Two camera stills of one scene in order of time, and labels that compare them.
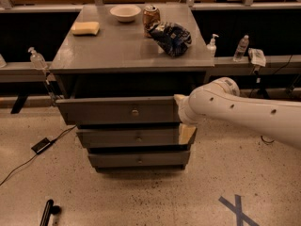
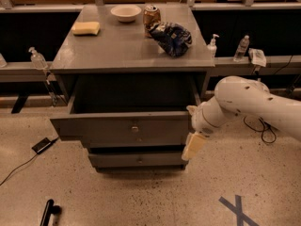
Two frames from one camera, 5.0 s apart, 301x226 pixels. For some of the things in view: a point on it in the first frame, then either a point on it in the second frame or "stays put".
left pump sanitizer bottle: (37, 59) stays put
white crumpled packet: (257, 56) stays put
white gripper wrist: (183, 112) to (200, 121)
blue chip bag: (172, 38) stays put
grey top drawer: (117, 110) to (125, 128)
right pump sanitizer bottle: (212, 46) stays put
